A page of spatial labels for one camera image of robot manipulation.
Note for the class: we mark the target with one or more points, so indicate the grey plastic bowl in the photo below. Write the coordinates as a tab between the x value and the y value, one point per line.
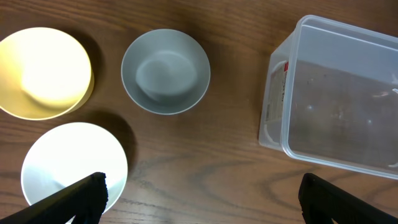
165	71

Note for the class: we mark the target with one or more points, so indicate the yellow plastic bowl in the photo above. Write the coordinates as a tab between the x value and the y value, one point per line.
45	73

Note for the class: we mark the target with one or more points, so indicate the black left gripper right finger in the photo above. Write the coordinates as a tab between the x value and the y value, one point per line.
323	202

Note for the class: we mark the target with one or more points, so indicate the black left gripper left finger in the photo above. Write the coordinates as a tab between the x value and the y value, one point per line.
82	202

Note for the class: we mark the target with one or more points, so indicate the clear plastic storage container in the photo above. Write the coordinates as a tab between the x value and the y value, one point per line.
331	97

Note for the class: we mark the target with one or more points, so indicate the white plastic bowl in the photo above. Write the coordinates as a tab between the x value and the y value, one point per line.
69	153

